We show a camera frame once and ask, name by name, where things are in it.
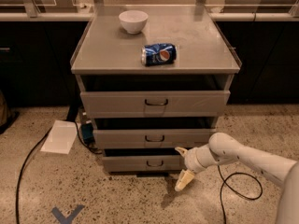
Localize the black cable on right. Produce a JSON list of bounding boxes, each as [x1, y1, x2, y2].
[[217, 165, 264, 224]]

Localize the grey drawer cabinet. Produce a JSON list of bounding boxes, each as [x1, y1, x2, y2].
[[70, 4, 243, 176]]

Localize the grey top drawer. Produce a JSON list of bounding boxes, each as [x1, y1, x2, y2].
[[80, 91, 230, 118]]

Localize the blue power box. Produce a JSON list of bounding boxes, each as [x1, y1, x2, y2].
[[80, 123, 94, 144]]

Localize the grey middle drawer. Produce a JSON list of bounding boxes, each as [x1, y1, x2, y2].
[[93, 129, 216, 149]]

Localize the dark counter cabinet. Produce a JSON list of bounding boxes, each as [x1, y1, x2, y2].
[[0, 21, 299, 107]]

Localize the white paper sheet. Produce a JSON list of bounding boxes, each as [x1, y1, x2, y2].
[[41, 120, 77, 154]]

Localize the white ceramic bowl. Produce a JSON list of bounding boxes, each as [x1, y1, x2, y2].
[[119, 10, 149, 34]]

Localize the grey drawer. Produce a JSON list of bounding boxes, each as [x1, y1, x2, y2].
[[80, 91, 230, 118], [93, 129, 216, 149], [102, 155, 185, 173]]

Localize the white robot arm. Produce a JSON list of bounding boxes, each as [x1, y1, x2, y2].
[[175, 133, 299, 224]]

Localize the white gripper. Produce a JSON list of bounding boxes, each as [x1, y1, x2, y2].
[[175, 145, 217, 191]]

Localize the blue floor tape mark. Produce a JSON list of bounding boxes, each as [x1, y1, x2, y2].
[[50, 204, 86, 224]]

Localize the grey bottom drawer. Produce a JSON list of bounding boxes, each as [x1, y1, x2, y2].
[[102, 155, 185, 173]]

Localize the blue pepsi can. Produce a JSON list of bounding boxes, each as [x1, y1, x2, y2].
[[141, 43, 177, 66]]

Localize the black cable on left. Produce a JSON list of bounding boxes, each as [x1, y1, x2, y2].
[[15, 121, 104, 224]]

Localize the black cable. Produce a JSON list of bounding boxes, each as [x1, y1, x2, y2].
[[217, 165, 264, 224], [15, 121, 104, 224]]

